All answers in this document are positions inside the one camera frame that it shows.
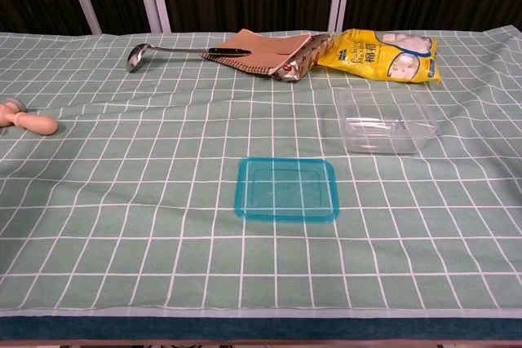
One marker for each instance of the red silver snack packet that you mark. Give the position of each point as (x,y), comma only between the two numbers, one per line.
(302,67)

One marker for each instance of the brown spiral notebook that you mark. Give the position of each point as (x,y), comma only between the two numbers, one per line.
(265,50)

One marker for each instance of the green white checked tablecloth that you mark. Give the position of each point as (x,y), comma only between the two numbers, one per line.
(122,201)

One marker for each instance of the dark teal table cover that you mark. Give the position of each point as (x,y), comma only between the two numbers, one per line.
(244,327)

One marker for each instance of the clear plastic container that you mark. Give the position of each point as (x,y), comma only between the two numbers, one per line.
(383,136)

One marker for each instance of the translucent blue plastic lid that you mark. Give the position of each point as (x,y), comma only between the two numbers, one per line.
(244,214)

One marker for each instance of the small wooden toy hammer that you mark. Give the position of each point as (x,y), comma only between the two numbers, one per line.
(36,123)

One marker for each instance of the yellow marshmallow bag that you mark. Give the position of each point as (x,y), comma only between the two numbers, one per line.
(359,58)

